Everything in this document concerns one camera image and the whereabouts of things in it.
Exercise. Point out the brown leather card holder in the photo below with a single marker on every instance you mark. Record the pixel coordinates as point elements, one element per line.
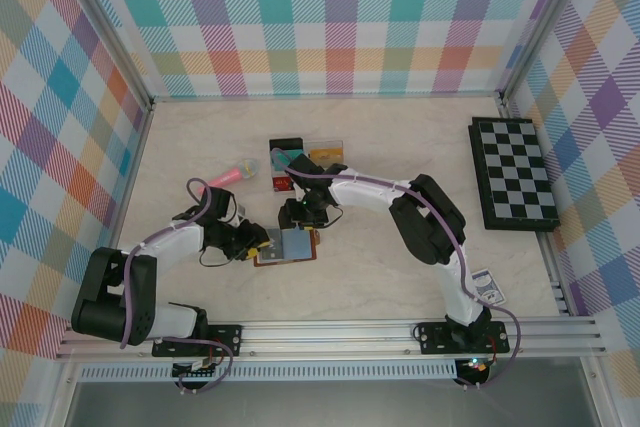
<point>300,247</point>

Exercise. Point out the teal VIP card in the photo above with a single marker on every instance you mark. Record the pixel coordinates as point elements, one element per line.
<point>280,162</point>

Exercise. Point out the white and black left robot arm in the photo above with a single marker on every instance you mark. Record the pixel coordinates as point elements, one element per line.
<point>170,247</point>

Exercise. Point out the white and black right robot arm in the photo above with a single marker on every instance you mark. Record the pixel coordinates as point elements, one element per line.
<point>365,194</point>

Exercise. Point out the red card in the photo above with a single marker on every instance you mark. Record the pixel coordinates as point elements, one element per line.
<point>281,186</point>

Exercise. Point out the gold card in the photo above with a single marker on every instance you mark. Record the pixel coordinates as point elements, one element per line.
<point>326,154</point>

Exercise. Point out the clear plastic card organizer box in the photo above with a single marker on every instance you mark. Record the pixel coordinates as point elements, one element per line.
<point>325,144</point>

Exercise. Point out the black card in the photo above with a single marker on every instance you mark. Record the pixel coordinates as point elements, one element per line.
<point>286,144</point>

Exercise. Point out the blue playing card box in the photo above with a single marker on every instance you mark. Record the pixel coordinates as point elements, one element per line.
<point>489,288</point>

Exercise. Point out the pink toy microphone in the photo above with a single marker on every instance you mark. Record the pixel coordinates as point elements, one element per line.
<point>235,174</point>

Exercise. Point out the small circuit board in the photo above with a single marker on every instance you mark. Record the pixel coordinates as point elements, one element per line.
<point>197,369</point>
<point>476,364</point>

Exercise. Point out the black grey folding chessboard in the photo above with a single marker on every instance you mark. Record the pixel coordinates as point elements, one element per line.
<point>515,172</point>

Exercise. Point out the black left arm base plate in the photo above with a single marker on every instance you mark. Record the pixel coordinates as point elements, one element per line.
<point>230,339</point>

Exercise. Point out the aluminium frame crossbar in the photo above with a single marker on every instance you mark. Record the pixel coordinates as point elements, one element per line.
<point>325,97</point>

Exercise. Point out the aluminium side rail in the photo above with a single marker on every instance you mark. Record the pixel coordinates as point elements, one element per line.
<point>131,174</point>
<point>557,292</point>

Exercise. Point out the aluminium mounting rail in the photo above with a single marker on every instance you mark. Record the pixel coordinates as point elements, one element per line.
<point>325,334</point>

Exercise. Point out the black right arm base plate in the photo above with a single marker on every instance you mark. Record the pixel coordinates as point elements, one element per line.
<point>435,337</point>

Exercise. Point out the aluminium frame post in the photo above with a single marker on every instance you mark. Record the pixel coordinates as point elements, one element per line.
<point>107,32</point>
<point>542,27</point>

